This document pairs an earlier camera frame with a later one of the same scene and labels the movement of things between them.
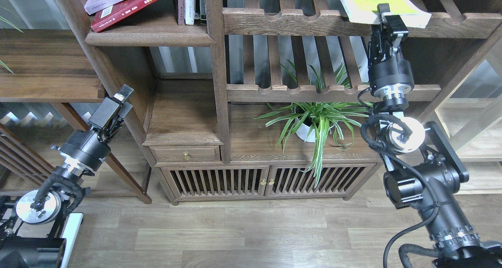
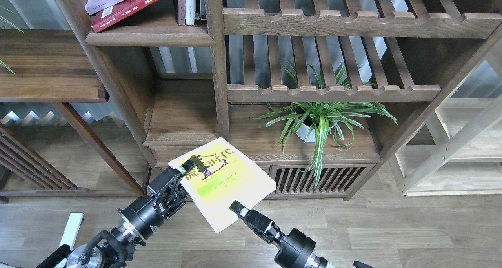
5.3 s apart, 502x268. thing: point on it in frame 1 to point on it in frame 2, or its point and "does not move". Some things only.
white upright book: x=190 y=6 does not move
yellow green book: x=361 y=3 to x=222 y=175
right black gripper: x=392 y=77 to x=295 y=249
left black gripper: x=84 y=150 to x=142 y=215
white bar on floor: x=71 y=232 does not move
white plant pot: x=302 y=132 does not move
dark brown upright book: x=181 y=4 does not move
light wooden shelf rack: x=470 y=116 does not move
